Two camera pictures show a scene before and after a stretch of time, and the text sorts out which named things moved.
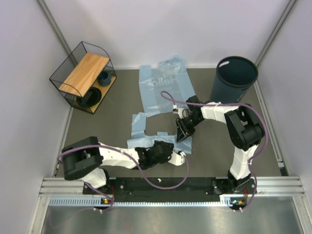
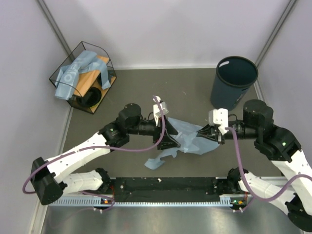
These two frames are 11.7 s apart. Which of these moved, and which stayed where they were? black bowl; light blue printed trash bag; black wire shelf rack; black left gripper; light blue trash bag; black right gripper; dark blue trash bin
Moved: black right gripper; light blue printed trash bag; black left gripper; light blue trash bag
Stayed: dark blue trash bin; black wire shelf rack; black bowl
